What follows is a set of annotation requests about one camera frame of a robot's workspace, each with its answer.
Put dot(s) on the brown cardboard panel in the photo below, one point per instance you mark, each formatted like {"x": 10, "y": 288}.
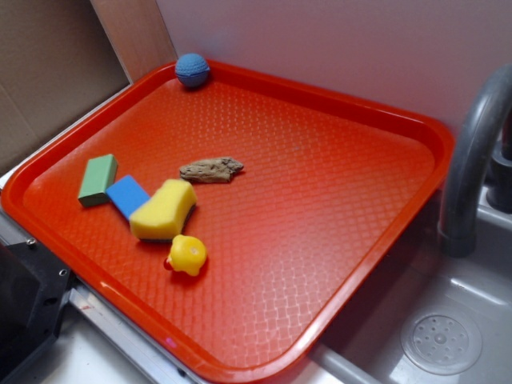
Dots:
{"x": 61, "y": 59}

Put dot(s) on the grey toy faucet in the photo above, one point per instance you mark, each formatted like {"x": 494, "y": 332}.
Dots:
{"x": 483, "y": 149}

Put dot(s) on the blue rectangular block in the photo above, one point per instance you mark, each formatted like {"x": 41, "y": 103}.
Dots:
{"x": 127, "y": 195}

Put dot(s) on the yellow rubber duck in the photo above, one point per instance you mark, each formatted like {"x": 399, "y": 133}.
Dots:
{"x": 187, "y": 254}

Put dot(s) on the red plastic tray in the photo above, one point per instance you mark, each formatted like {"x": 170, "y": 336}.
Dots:
{"x": 329, "y": 183}

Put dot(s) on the grey toy sink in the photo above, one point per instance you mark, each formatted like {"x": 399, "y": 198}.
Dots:
{"x": 423, "y": 317}

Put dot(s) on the brown wood chip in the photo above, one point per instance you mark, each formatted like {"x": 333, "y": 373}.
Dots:
{"x": 211, "y": 170}

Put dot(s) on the yellow sponge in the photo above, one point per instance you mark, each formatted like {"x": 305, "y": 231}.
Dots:
{"x": 164, "y": 215}

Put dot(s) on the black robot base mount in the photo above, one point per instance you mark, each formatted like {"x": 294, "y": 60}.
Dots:
{"x": 35, "y": 286}

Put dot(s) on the green rectangular block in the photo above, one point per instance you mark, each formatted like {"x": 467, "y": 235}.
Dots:
{"x": 98, "y": 177}

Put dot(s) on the blue dimpled ball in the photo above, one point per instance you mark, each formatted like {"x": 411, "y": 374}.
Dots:
{"x": 192, "y": 70}

